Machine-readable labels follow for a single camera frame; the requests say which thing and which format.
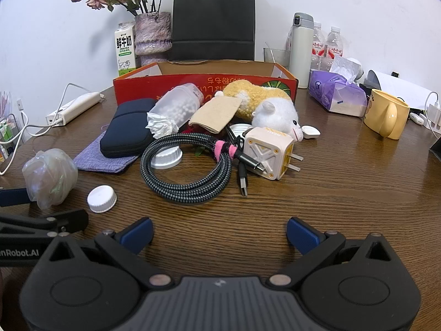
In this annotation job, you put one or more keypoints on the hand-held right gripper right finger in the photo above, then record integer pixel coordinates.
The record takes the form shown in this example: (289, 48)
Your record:
(303, 236)

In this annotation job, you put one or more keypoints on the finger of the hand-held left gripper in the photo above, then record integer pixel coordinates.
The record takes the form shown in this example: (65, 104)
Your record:
(13, 197)
(72, 220)

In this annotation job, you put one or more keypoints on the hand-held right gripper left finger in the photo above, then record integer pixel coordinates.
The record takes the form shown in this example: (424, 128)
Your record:
(137, 235)

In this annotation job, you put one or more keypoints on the clear plastic bag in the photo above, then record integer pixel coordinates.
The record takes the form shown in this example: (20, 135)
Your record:
(48, 176)

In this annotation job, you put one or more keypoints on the white yellow charger plug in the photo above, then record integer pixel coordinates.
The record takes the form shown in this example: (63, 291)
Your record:
(267, 157)

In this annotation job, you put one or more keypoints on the navy glasses case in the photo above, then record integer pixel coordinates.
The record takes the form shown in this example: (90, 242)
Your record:
(129, 127)

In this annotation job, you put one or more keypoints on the red knitted flower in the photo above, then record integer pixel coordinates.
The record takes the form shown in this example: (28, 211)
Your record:
(193, 130)

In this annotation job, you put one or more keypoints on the yellow white plush hamster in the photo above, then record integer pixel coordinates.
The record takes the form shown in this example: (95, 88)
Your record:
(268, 103)

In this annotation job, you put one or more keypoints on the red cardboard box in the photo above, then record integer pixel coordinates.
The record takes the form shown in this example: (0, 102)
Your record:
(206, 82)

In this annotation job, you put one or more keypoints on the brown wooden desktop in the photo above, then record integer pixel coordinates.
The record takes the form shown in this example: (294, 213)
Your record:
(241, 207)

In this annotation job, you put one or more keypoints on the small white bottle cap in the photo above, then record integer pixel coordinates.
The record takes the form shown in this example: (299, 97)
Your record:
(102, 198)

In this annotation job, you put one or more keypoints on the purple cloth pouch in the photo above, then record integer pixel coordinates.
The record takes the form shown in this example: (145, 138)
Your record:
(100, 162)

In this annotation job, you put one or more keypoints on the clear desk organiser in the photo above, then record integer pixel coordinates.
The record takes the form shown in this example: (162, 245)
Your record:
(8, 127)

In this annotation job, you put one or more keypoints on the ridged white lid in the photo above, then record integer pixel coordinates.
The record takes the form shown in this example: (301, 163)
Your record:
(167, 158)

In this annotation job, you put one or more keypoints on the white power strip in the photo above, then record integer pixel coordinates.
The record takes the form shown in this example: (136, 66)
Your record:
(74, 107)

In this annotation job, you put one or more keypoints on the crumpled white tissue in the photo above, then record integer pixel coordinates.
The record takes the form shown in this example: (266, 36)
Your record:
(160, 126)

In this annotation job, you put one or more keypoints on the frosted bottle with white beads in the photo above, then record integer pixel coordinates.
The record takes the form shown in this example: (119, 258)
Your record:
(179, 101)

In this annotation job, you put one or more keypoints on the brown cardboard cup sleeve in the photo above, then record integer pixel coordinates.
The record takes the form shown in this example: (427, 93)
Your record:
(215, 112)

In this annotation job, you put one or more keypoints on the purple tissue pack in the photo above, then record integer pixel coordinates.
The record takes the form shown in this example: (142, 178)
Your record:
(336, 93)

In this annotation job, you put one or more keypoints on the yellow mug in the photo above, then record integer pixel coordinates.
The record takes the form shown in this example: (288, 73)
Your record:
(382, 112)

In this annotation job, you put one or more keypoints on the white earbuds case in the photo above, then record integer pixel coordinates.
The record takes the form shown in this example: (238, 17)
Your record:
(417, 118)

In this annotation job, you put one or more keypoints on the white paper folder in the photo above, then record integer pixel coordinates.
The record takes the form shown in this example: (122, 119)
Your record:
(403, 88)

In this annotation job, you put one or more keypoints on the green white milk carton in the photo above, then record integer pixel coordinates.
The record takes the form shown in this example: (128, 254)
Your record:
(124, 48)

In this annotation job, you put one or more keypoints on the clear glass cup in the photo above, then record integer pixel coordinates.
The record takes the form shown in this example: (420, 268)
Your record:
(276, 58)

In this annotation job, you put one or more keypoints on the white thermos bottle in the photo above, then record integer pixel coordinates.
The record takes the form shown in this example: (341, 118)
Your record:
(301, 51)

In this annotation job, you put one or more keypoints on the clear plastic water bottle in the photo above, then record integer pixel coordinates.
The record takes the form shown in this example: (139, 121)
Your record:
(334, 44)
(318, 46)

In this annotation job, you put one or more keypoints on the purple textured vase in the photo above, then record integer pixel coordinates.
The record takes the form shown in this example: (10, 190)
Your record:
(153, 34)

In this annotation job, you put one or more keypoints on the black paper bag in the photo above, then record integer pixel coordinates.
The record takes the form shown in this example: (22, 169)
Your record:
(213, 24)

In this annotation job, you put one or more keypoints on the white wall charger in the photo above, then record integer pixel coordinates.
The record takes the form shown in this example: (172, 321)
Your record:
(434, 112)

